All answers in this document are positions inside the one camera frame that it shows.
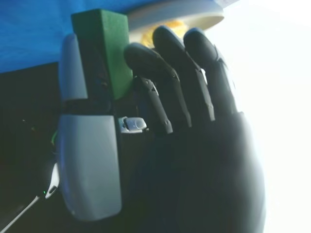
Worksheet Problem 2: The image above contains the yellow object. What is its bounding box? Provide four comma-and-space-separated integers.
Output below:
140, 20, 188, 47

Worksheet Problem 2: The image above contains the green block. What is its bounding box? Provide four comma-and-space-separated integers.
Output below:
71, 9, 134, 101

